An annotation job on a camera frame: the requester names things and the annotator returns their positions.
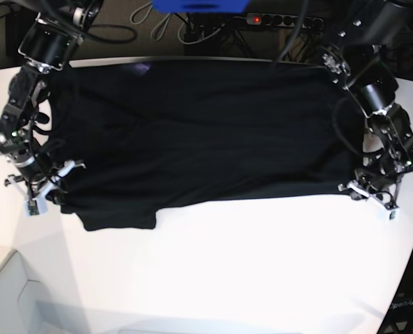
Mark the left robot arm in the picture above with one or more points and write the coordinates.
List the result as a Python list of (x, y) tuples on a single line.
[(350, 51)]

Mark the blue box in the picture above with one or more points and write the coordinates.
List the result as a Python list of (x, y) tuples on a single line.
[(200, 6)]

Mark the black t-shirt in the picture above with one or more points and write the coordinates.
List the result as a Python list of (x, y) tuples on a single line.
[(179, 133)]

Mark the black power strip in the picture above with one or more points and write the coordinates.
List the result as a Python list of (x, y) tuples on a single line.
[(284, 21)]

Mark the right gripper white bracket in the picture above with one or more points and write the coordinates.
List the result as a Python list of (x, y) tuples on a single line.
[(35, 185)]

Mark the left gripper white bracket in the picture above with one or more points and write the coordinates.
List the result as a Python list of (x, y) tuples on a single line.
[(381, 188)]

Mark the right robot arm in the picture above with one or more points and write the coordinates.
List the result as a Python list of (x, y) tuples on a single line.
[(59, 29)]

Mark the white tray corner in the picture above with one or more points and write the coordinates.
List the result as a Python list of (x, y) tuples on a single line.
[(27, 305)]

